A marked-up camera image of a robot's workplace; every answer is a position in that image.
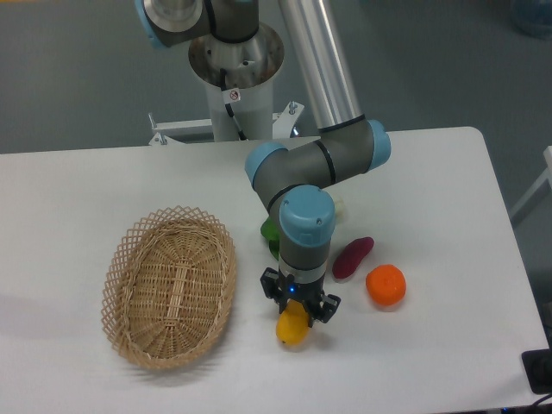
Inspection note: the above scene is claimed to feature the purple sweet potato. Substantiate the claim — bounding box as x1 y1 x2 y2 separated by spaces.
332 236 375 281

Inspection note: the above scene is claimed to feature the orange tangerine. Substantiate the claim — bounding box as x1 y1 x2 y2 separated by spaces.
365 264 407 307

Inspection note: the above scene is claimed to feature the white furniture leg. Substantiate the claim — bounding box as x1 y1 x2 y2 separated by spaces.
509 146 551 229

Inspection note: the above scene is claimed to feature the yellow mango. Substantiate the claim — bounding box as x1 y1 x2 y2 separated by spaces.
275 299 311 348

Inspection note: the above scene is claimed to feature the white metal base frame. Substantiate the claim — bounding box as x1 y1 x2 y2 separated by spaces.
147 101 305 147

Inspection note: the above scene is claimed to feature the woven wicker basket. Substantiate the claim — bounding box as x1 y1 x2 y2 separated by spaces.
101 206 237 370

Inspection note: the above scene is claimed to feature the black device at edge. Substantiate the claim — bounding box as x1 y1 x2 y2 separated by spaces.
521 348 551 394

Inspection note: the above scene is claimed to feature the green bok choy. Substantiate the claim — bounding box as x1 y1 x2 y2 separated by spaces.
260 195 347 260

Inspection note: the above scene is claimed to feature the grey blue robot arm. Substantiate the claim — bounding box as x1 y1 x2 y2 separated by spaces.
135 1 391 323

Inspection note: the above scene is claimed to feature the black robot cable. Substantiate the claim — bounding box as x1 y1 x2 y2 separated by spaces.
220 67 248 141

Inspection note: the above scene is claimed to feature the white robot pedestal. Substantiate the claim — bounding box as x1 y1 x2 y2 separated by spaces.
204 81 273 141

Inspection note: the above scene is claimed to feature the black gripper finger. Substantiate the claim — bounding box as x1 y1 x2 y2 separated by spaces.
260 267 288 314
306 293 341 328

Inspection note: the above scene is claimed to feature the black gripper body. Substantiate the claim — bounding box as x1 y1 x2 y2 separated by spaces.
276 271 324 311

